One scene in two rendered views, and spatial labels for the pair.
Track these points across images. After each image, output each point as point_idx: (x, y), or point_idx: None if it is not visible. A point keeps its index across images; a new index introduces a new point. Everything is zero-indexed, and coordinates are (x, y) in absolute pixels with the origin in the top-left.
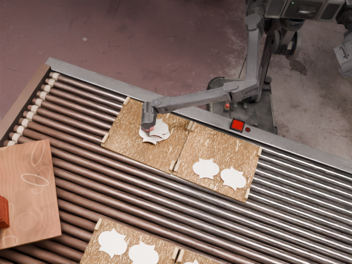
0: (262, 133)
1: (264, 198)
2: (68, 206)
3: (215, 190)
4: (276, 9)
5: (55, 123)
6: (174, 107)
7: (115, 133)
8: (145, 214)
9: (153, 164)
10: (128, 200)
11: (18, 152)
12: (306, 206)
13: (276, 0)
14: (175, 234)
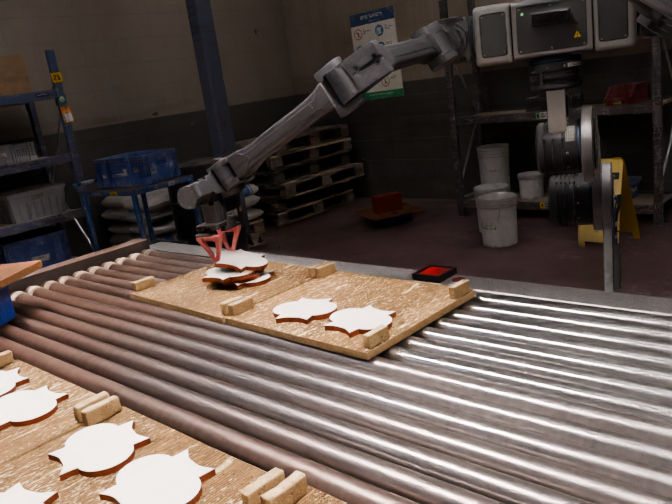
0: (494, 282)
1: (431, 356)
2: None
3: (301, 337)
4: (496, 38)
5: (90, 282)
6: (241, 159)
7: (170, 283)
8: (110, 365)
9: (199, 308)
10: (102, 351)
11: None
12: (567, 372)
13: (487, 18)
14: (138, 393)
